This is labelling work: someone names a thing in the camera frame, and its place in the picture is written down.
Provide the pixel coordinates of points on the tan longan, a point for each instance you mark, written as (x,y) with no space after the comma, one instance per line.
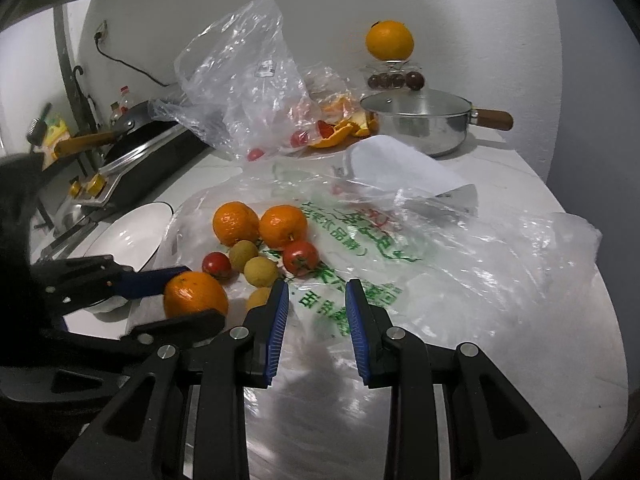
(258,299)
(243,252)
(261,271)

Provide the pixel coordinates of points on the mandarin orange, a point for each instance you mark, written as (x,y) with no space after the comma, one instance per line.
(235,222)
(282,225)
(195,295)

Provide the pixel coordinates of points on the orange peels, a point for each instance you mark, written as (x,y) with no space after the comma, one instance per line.
(340,132)

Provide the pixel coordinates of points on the white bowl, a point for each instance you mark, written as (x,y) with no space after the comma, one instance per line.
(127,235)

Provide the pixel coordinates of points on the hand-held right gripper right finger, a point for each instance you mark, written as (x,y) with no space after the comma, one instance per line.
(357,332)

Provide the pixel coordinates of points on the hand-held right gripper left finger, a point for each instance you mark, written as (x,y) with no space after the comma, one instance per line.
(277,332)

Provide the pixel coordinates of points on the dark round fruit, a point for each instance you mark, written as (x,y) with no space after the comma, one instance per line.
(398,80)
(385,80)
(373,81)

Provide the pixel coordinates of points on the glass pot lid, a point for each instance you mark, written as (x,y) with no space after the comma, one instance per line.
(415,102)

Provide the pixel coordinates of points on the small red tomato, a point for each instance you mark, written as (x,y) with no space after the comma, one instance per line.
(216,265)
(300,257)

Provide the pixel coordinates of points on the black brush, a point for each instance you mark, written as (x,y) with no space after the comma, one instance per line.
(37,130)

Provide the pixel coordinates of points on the clear plastic bag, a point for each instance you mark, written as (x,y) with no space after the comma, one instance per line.
(235,85)

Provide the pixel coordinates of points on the large orange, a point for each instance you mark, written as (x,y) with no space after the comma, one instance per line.
(390,40)

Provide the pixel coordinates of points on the seasoning bottle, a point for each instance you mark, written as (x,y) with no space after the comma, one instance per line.
(124,96)
(115,111)

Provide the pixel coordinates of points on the black hook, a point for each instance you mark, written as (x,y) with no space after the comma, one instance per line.
(78,80)

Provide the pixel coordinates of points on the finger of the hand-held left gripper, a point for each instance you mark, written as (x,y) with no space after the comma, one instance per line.
(185,325)
(150,280)

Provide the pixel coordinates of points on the wall outlet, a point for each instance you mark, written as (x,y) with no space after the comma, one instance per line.
(102,30)

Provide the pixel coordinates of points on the yellow packet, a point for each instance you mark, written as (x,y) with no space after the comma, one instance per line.
(57,132)

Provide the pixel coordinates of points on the black cooktop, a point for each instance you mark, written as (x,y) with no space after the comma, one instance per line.
(165,150)

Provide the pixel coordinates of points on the green printed plastic bag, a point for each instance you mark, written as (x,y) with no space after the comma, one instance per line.
(450,270)

